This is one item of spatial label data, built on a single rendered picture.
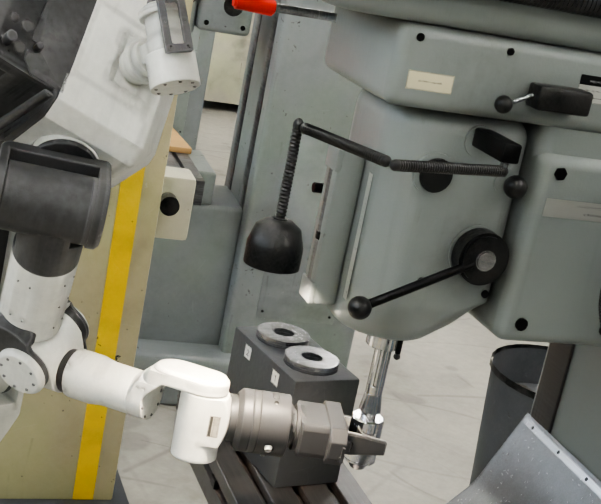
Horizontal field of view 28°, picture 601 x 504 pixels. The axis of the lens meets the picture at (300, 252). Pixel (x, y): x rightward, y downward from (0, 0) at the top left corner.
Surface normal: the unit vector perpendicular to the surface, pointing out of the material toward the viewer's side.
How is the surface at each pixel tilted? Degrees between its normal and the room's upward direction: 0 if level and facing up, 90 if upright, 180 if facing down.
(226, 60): 90
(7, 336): 113
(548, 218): 90
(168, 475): 0
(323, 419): 0
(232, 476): 0
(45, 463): 90
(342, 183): 90
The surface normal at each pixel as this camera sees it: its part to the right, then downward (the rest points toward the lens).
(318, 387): 0.47, 0.34
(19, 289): -0.41, 0.55
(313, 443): 0.09, 0.30
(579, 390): -0.93, -0.08
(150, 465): 0.19, -0.94
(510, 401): -0.79, 0.09
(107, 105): 0.64, -0.22
